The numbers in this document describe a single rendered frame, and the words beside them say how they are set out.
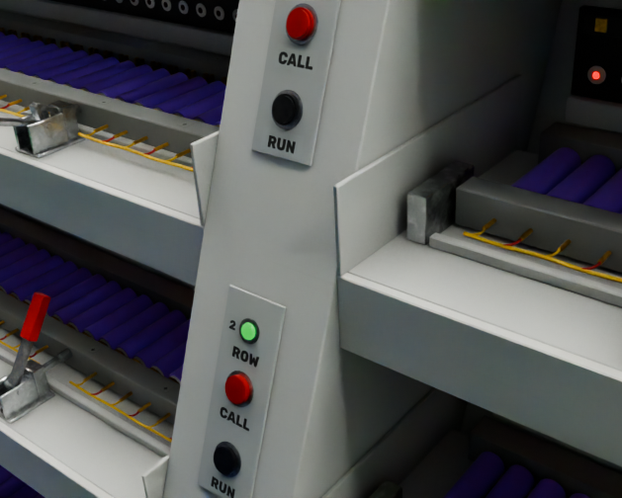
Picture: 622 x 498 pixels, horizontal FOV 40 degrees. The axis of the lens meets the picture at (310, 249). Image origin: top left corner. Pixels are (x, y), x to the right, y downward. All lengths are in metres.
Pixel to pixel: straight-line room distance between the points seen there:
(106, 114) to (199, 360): 0.20
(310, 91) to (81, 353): 0.33
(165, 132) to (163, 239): 0.08
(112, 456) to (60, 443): 0.04
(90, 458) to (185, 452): 0.12
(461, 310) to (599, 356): 0.07
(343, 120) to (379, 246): 0.07
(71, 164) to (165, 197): 0.09
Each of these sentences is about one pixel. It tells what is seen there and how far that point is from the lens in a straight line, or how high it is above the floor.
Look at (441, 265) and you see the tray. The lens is 0.44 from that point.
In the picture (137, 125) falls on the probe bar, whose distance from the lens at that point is 0.59.
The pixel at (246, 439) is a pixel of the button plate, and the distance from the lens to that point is 0.48.
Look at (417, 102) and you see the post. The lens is 0.45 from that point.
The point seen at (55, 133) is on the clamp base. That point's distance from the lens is 0.62.
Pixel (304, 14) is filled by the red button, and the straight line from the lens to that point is 0.44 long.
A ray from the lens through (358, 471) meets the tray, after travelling 0.52.
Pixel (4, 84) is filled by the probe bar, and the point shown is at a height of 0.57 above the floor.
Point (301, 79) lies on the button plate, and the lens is 0.44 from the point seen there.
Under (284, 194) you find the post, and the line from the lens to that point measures 0.45.
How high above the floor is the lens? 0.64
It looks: 13 degrees down
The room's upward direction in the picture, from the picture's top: 10 degrees clockwise
